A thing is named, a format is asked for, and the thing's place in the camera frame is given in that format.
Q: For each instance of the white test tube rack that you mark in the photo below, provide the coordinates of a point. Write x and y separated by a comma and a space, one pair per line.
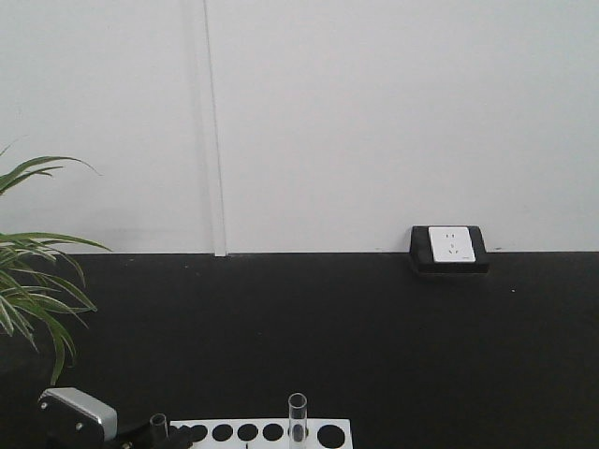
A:
267, 433

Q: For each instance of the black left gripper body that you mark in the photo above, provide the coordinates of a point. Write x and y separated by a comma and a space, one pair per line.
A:
140, 437

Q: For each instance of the clear glass test tube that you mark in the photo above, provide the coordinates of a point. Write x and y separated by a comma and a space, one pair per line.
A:
297, 420

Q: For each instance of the white wall cable duct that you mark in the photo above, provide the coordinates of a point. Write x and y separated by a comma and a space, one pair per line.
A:
207, 106

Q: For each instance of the white wall socket black frame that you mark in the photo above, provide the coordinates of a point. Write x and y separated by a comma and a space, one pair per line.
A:
448, 250

